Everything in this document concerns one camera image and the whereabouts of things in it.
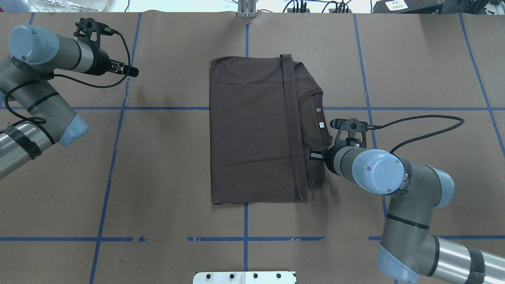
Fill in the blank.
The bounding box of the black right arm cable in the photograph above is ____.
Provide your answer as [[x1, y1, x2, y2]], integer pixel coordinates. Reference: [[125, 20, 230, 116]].
[[367, 115, 465, 154]]

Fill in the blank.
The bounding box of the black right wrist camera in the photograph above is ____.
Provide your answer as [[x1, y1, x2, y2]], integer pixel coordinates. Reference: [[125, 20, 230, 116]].
[[329, 118, 368, 149]]

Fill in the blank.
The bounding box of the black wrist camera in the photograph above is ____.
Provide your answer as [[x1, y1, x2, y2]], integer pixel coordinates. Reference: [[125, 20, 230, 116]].
[[73, 18, 116, 45], [329, 118, 368, 149]]

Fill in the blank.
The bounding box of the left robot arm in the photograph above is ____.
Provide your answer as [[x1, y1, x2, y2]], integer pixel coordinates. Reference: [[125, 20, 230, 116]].
[[0, 18, 139, 178]]

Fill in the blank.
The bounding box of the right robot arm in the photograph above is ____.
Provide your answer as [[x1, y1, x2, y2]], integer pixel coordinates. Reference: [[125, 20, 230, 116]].
[[310, 146, 505, 284]]

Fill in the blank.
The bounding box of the aluminium frame post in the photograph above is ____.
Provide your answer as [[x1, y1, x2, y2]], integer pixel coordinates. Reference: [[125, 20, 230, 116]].
[[235, 0, 258, 19]]

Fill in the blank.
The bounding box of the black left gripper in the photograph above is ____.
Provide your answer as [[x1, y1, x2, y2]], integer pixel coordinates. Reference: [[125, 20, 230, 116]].
[[92, 50, 139, 78]]

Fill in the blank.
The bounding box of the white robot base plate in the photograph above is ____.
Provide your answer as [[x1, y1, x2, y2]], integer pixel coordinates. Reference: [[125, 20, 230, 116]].
[[193, 270, 297, 284]]

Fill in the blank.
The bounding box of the brown t-shirt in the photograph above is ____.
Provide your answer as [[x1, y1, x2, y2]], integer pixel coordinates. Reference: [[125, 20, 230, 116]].
[[209, 54, 333, 205]]

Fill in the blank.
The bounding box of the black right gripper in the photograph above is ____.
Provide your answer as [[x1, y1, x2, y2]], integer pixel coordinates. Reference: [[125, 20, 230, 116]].
[[310, 147, 340, 174]]

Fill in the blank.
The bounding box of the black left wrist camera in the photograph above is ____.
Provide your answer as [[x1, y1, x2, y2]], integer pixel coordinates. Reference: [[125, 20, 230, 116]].
[[73, 18, 116, 45]]

